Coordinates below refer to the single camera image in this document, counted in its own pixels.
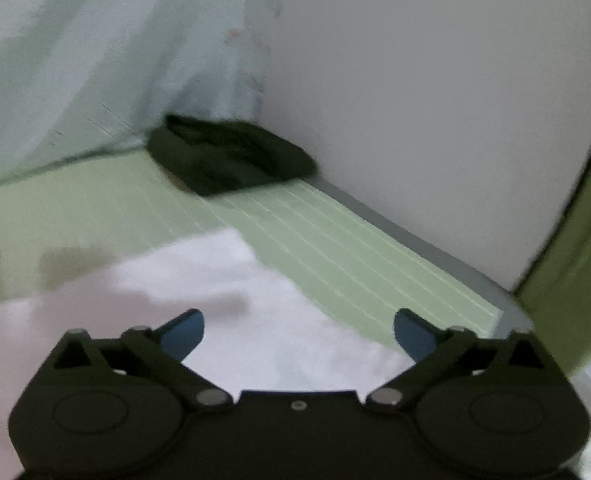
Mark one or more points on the light blue curtain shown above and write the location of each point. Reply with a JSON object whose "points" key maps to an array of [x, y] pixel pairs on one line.
{"points": [[100, 60]]}

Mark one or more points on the green striped bed mat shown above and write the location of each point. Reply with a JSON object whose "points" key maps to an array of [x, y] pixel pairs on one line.
{"points": [[325, 240]]}

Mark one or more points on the folded dark green garment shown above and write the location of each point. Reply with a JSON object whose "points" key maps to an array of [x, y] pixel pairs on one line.
{"points": [[228, 157]]}

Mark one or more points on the white cloth garment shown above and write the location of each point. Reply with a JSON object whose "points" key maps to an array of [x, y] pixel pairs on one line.
{"points": [[125, 300]]}

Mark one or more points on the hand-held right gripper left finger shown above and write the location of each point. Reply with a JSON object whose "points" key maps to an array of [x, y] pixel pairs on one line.
{"points": [[185, 332]]}

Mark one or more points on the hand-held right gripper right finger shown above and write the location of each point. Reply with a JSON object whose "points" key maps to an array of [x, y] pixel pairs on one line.
{"points": [[415, 335]]}

